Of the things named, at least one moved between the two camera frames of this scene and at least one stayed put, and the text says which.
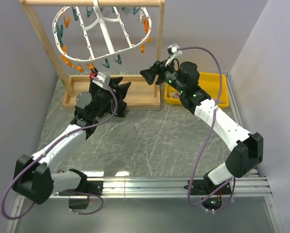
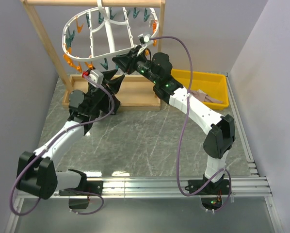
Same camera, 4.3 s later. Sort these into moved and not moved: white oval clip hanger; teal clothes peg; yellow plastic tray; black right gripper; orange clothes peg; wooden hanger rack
Moved: black right gripper; white oval clip hanger
Not moved: teal clothes peg; yellow plastic tray; orange clothes peg; wooden hanger rack
